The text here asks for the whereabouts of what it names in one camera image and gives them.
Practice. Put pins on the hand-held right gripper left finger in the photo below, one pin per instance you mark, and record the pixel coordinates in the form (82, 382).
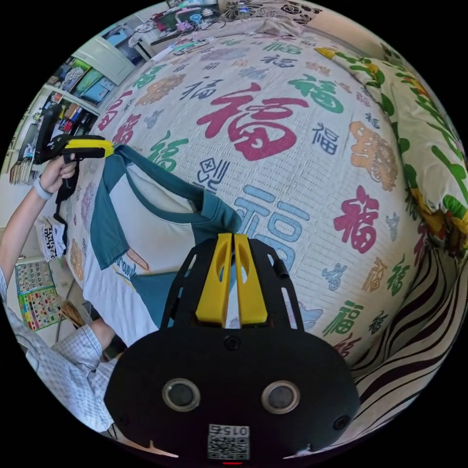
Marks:
(214, 289)

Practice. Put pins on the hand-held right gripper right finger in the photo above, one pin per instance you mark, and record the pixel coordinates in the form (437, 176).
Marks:
(250, 292)

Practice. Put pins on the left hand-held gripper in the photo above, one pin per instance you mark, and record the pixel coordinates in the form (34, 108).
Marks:
(55, 146)

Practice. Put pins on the white T-shirt with green sleeves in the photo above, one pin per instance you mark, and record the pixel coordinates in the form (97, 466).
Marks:
(161, 234)

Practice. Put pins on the person's left forearm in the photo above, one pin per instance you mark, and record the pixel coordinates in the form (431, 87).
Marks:
(18, 226)

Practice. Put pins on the person's right forearm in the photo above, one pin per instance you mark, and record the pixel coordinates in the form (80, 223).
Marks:
(104, 334)

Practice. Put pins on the person's left hand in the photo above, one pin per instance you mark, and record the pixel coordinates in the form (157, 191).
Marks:
(58, 177)

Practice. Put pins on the shelf with books and boxes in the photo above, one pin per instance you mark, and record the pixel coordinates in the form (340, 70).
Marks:
(66, 106)

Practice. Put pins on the white cupboard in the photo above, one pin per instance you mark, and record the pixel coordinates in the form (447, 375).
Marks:
(109, 58)

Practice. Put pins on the bed with printed sheet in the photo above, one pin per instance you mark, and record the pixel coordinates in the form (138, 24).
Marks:
(292, 183)

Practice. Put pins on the cluttered desk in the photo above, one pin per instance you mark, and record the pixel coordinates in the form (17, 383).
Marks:
(179, 20)

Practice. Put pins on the colourful chart poster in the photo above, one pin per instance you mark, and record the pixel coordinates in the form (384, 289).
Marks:
(36, 296)

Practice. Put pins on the striped dark white blanket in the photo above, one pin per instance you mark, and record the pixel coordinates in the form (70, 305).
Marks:
(402, 365)

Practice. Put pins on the person's body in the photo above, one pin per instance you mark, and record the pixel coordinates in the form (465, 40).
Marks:
(62, 380)

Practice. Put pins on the beige pink blanket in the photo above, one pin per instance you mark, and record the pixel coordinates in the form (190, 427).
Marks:
(263, 27)

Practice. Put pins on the black floral curtain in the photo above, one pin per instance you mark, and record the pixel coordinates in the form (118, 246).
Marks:
(270, 9)

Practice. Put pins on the floral green yellow quilt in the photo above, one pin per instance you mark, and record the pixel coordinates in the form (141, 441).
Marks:
(420, 146)

